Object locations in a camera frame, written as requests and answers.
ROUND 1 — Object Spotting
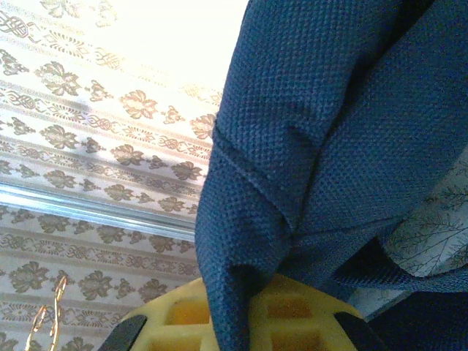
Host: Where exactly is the navy blue backpack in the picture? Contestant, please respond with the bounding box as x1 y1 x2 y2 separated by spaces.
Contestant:
195 0 468 351

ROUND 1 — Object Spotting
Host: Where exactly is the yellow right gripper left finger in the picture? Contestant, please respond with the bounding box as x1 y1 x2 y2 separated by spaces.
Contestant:
105 278 220 351

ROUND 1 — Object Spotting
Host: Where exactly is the floral tablecloth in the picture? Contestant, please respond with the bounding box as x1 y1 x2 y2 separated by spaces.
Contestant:
350 156 468 319

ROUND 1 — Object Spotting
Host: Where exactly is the gold wire stand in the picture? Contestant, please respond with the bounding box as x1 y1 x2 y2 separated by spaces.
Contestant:
25 276 70 351

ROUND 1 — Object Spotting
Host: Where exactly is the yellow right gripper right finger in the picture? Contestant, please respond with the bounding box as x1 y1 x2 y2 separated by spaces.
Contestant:
241 273 385 351

